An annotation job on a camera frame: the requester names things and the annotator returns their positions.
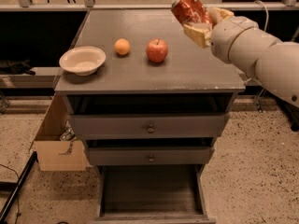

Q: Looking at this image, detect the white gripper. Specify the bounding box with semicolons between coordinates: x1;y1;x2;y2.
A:
183;7;259;63

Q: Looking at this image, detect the red coke can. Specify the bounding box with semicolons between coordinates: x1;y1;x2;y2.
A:
171;0;214;27

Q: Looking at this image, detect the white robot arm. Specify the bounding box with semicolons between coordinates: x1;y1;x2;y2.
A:
183;8;299;107

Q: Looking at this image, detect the grey wooden drawer cabinet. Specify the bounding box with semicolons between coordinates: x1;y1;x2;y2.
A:
53;8;246;224

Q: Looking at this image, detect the grey middle drawer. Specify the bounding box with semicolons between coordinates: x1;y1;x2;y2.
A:
87;147;214;166

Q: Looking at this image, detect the grey top drawer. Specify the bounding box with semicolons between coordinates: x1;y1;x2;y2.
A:
68;114;229;140

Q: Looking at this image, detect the grey open bottom drawer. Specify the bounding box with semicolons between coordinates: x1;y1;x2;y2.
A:
88;164;216;224

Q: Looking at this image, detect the red apple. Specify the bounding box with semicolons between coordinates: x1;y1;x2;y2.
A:
146;38;168;63

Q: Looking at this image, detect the orange fruit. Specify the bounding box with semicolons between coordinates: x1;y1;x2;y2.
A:
114;38;130;56

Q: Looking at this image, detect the white bowl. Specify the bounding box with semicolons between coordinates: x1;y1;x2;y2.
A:
59;46;106;76

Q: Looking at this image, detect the cardboard box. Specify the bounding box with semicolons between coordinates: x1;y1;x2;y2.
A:
33;95;87;172

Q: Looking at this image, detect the black cloth on shelf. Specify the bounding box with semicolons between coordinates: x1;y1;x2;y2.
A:
0;60;36;76

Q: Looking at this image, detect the black bar on floor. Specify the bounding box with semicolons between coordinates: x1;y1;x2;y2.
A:
0;151;37;224

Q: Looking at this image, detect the white cable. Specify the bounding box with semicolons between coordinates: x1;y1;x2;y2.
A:
240;0;269;86

